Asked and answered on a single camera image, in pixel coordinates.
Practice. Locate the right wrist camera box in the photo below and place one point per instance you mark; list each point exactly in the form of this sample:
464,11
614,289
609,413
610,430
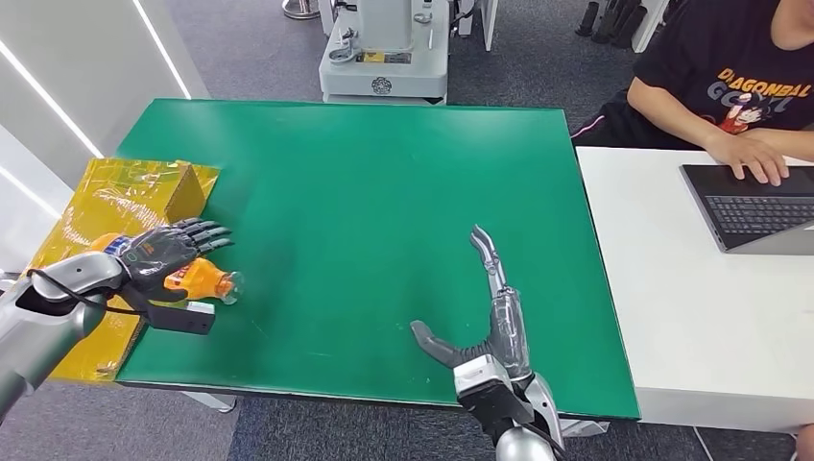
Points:
486,388

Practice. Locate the white wall light strip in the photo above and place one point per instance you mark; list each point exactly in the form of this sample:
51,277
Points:
160,48
51,98

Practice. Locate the person's right forearm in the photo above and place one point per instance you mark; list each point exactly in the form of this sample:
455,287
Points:
668,108

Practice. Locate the orange bottle with clear cap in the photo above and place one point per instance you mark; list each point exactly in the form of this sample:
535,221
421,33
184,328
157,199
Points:
203,283

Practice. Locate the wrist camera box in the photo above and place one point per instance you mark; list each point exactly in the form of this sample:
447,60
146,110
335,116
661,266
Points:
184,318
486,388

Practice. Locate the white cabinet panel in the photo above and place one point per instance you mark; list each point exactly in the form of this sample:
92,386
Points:
488,19
650,19

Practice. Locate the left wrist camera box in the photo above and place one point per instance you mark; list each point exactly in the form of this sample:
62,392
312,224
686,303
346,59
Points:
184,318

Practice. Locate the silver chair base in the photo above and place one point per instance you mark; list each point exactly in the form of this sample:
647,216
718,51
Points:
301,7

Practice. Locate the dark grey laptop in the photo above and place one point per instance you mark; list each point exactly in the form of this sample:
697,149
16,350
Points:
757,210

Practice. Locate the person's right hand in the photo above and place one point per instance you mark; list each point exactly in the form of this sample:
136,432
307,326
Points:
753,156

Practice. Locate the yellow film wrapped cardboard box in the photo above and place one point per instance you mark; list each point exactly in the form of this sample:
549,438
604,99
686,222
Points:
121,197

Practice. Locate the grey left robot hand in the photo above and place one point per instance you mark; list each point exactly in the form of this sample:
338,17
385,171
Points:
159,254

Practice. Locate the black cylinder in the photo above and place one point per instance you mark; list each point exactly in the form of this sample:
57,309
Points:
629,28
608,22
588,16

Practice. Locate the person's left forearm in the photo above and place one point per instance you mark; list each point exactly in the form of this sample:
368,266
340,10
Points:
785,137

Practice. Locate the grey robot base machine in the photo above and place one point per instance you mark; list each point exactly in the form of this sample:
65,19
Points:
381,70

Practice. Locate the white desk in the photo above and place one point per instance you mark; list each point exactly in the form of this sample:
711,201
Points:
699,318

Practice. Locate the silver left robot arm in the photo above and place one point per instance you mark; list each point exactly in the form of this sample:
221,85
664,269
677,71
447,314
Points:
44,324

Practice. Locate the person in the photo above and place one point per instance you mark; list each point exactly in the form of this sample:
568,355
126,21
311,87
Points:
718,63

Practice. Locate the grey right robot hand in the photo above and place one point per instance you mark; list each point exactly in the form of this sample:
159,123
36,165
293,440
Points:
509,331

